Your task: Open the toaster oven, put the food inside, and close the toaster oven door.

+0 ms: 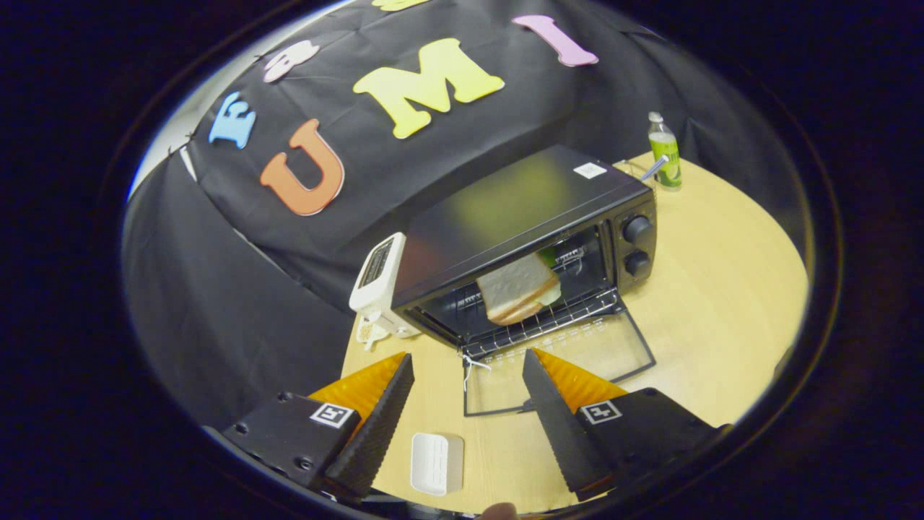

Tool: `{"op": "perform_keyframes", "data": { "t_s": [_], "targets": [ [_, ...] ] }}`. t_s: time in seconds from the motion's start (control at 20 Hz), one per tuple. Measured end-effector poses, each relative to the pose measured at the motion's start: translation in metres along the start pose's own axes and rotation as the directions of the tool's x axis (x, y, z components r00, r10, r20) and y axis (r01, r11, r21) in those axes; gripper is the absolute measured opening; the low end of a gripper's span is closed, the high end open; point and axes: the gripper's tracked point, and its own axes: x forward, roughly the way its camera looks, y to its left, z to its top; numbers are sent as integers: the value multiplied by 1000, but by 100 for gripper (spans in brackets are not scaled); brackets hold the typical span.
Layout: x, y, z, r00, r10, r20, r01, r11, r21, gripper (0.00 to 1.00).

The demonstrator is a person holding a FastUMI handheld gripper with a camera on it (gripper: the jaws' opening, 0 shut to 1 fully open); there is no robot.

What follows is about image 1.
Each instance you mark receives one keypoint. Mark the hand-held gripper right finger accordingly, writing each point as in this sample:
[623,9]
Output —
[556,419]

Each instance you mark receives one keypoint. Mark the white bread sandwich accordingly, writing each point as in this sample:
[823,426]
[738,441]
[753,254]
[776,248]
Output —
[516,289]

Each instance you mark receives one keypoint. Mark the white pop-up toaster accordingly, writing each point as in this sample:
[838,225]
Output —
[375,282]

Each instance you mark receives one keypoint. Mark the green label drink bottle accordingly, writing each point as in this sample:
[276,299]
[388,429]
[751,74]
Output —
[665,155]

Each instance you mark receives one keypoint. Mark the white rectangular plate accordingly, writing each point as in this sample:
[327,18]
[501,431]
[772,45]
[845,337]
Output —
[437,462]

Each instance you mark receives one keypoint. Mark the clear glass cup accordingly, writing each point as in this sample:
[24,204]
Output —
[635,172]

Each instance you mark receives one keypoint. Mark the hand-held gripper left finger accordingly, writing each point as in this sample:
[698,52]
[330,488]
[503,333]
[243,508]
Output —
[375,426]

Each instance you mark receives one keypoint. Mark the black toaster oven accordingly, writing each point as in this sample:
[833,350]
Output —
[505,202]

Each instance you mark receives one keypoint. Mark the blue and white straw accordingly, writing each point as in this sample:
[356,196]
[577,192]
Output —
[655,167]

